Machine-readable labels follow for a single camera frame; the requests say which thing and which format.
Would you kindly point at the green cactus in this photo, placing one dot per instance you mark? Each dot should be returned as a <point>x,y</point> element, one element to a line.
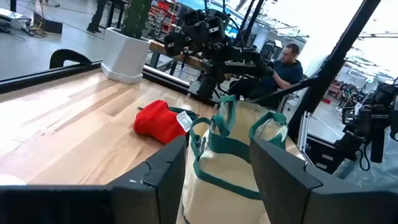
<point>136,18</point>

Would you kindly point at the black floor box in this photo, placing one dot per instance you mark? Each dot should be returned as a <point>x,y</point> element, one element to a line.
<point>49,25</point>

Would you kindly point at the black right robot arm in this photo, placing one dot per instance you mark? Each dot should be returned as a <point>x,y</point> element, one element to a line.
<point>239,62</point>

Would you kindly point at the person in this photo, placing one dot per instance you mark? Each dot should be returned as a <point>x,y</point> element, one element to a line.
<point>96,15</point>
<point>289,73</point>

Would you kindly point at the white plant pot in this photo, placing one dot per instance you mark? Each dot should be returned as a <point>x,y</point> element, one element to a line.
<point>124,56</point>

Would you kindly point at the red parts bin shelf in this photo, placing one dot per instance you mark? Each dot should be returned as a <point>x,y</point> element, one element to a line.
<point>164,15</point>

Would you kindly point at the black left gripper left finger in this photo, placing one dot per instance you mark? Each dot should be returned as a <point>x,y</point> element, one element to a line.
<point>140,202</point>

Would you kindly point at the wooden workbench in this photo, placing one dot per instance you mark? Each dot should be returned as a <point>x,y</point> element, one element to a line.
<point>161,48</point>

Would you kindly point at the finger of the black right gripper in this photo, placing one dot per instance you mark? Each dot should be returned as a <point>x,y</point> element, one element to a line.
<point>177,40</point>
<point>216,23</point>

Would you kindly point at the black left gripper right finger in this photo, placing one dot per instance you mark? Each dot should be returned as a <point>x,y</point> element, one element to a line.
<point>295,202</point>

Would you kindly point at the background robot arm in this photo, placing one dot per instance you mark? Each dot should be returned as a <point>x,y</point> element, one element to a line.
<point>377,124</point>

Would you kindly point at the beige green-trimmed gardening bag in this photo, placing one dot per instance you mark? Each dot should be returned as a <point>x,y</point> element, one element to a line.
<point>224,174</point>

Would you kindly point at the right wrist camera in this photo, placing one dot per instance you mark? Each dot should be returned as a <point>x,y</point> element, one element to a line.
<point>192,17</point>

